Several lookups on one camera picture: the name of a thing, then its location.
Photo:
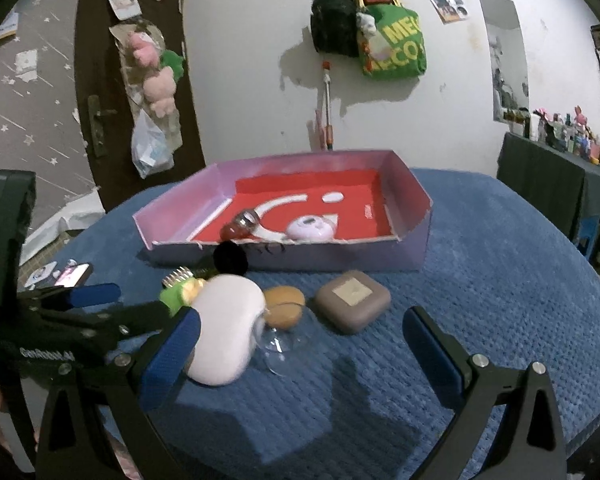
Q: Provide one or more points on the ribbed metal cup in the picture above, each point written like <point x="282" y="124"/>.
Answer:
<point x="177" y="276"/>

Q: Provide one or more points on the small white plush toy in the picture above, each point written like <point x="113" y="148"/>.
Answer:
<point x="366" y="22"/>

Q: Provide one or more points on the green plush toy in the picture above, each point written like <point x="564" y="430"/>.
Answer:
<point x="172" y="62"/>

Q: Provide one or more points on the purple cardboard box red inside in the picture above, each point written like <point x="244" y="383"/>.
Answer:
<point x="330" y="255"/>

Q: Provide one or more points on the lilac round timer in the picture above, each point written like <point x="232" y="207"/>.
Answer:
<point x="310" y="227"/>

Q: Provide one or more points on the clear plastic bag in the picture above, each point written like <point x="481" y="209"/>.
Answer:
<point x="150" y="147"/>

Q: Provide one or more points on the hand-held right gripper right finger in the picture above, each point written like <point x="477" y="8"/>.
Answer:
<point x="432" y="355"/>

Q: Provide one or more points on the dark brown door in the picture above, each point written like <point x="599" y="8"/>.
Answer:
<point x="95" y="60"/>

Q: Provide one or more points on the row of small bottles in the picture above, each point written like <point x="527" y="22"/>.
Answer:
<point x="575" y="135"/>

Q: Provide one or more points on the table with dark green cloth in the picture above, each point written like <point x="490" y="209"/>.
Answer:
<point x="545" y="175"/>

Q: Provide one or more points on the white oval case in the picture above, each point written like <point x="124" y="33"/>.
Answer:
<point x="225" y="330"/>

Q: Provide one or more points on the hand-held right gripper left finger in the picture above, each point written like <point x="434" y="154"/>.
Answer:
<point x="172" y="355"/>

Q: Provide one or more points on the red-brown ball with metal cap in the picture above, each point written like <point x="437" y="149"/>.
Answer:
<point x="235" y="227"/>

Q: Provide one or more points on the green tote bag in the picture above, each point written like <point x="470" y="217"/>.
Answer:
<point x="395" y="45"/>

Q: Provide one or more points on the brown wooden disc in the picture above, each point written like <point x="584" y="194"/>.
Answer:
<point x="284" y="296"/>

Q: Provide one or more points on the black bag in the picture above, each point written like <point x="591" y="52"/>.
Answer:
<point x="332" y="25"/>

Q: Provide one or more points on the black smartphone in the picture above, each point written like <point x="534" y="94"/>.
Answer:
<point x="72" y="275"/>

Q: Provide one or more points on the wall photo print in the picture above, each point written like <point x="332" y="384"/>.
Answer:
<point x="445" y="0"/>

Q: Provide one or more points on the green toy figure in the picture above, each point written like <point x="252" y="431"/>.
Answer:
<point x="172" y="297"/>

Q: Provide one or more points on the wall mirror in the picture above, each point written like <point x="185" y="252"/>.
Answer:
<point x="507" y="60"/>

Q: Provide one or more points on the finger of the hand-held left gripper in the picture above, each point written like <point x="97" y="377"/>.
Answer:
<point x="95" y="295"/>
<point x="130" y="317"/>

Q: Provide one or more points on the pink plush toy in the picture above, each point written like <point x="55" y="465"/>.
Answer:
<point x="157" y="90"/>
<point x="142" y="52"/>

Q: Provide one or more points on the black cup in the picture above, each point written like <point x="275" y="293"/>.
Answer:
<point x="230" y="258"/>

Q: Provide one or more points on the brown square case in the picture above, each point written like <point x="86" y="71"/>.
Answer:
<point x="352" y="305"/>

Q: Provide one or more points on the white and orange pole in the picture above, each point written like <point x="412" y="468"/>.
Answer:
<point x="326" y="110"/>

